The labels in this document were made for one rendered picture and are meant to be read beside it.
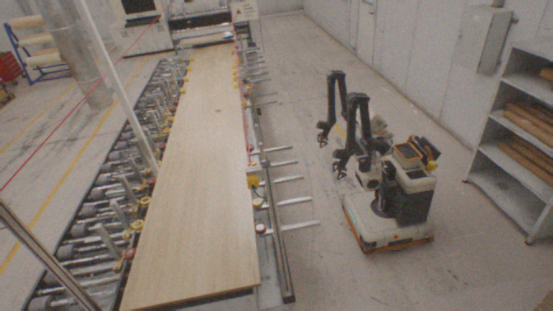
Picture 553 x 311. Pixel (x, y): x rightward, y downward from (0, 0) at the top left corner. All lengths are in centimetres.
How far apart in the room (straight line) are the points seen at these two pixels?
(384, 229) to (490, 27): 224
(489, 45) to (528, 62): 51
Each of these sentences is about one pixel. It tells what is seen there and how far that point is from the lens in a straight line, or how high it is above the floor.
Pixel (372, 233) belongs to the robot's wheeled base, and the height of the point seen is 28.
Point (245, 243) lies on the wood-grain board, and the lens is 202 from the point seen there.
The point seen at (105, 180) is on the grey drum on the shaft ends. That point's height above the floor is 84.
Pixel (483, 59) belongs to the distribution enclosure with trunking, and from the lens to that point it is 391.
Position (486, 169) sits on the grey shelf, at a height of 14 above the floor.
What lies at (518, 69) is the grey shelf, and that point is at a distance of 348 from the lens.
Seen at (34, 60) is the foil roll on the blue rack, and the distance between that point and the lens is 1046.
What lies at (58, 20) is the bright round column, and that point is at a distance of 697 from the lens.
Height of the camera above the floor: 247
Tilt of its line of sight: 36 degrees down
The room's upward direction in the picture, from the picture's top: 8 degrees counter-clockwise
